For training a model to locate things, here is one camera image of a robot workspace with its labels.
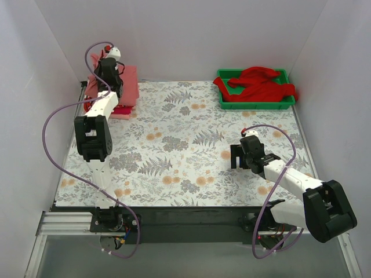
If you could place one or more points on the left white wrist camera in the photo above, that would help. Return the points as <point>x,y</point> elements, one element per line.
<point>112,52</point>

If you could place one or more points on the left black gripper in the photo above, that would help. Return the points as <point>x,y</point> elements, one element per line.
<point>107,66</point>

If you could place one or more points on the folded magenta shirt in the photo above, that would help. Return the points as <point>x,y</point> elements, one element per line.
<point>122,110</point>

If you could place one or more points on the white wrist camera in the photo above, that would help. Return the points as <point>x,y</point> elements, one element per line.
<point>249,132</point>
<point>112,52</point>

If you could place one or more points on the pink t shirt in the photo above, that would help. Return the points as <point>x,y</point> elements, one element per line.
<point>130,91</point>

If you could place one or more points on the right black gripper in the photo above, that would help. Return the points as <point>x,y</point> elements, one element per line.
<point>237,156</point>

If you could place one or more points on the green plastic bin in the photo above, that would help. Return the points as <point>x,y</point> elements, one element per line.
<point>287,102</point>

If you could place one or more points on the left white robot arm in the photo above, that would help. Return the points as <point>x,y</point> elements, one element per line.
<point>94,141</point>

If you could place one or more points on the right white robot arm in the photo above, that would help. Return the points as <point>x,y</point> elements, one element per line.
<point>325,210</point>

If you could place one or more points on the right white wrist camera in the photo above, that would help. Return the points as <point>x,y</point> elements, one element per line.
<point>249,132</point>

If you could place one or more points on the floral patterned table mat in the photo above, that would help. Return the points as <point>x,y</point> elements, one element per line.
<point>175,149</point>

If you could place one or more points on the folded red printed shirt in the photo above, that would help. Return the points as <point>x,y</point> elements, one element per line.
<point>87,106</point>

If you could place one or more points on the red t shirt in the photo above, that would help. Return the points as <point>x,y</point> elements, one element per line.
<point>255,84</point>

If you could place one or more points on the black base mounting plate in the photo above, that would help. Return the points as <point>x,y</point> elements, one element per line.
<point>178,224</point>

